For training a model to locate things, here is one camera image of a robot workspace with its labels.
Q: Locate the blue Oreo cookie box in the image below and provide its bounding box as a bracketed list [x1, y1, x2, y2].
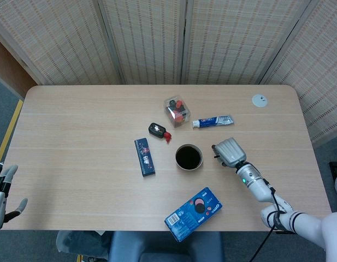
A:
[164, 187, 223, 242]

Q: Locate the woven folding screen panel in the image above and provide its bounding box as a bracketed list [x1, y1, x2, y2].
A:
[0, 0, 122, 85]
[181, 0, 312, 85]
[259, 0, 337, 144]
[98, 0, 188, 85]

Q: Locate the brown wooden cabinet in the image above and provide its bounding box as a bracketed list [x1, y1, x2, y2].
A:
[0, 35, 38, 98]

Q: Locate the blue white toothpaste tube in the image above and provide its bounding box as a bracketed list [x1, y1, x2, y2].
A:
[192, 114, 235, 129]

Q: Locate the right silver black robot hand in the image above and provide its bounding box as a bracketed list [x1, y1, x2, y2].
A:
[211, 137, 247, 168]

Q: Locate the long dark blue box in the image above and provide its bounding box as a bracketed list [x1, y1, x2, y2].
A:
[134, 138, 157, 177]

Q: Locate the beige bowl of coffee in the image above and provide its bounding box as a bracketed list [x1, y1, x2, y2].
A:
[175, 144, 204, 172]

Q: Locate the clear box of red-black items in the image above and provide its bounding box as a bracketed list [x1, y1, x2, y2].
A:
[164, 94, 192, 128]

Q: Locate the white round cable grommet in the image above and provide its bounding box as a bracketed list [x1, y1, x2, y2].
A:
[252, 94, 268, 108]

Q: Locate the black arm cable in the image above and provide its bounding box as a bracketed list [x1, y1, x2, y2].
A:
[247, 177, 288, 262]

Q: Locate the grey crumpled cover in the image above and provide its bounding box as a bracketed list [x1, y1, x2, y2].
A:
[56, 230, 111, 260]

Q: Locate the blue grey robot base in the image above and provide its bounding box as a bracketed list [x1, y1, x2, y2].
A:
[108, 231, 225, 262]

